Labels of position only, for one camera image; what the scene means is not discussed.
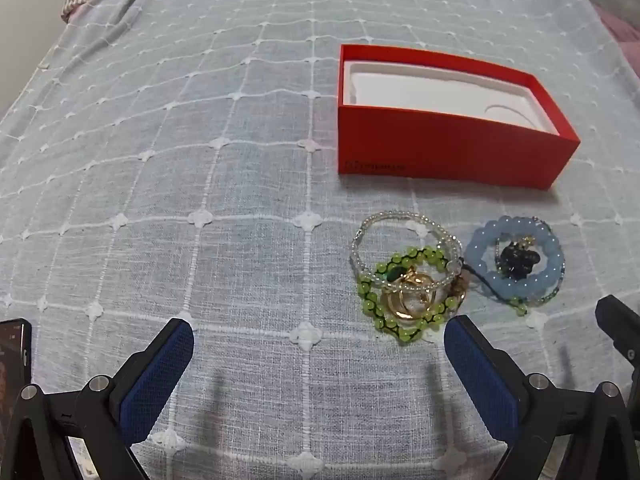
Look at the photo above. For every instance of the black phone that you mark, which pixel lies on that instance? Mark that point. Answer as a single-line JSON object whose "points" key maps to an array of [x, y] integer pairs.
{"points": [[12, 355]]}

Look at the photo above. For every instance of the black hair clip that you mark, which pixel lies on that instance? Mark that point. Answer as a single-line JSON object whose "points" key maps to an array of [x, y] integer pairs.
{"points": [[515, 260]]}

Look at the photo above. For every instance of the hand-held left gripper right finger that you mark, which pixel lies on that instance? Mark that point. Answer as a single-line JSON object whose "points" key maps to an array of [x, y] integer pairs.
{"points": [[480, 385]]}

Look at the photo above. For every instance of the light blue checked bedspread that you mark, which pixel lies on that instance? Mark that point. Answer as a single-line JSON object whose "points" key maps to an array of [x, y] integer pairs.
{"points": [[200, 160]]}

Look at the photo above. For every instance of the red cardboard box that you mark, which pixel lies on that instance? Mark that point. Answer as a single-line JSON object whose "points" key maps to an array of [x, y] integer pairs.
{"points": [[450, 140]]}

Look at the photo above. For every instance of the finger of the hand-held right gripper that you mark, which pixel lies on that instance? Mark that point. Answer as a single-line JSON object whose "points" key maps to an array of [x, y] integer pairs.
{"points": [[620, 322]]}

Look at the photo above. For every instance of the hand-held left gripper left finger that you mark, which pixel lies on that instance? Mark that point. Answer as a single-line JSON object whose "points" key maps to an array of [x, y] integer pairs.
{"points": [[150, 385]]}

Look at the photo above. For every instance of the purple pillow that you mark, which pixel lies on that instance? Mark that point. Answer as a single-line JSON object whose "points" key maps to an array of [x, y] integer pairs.
{"points": [[622, 35]]}

